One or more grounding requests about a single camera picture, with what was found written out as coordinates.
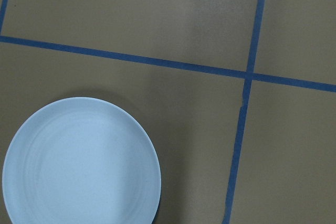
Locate blue plate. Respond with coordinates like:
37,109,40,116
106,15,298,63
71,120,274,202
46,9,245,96
2,97,161,223

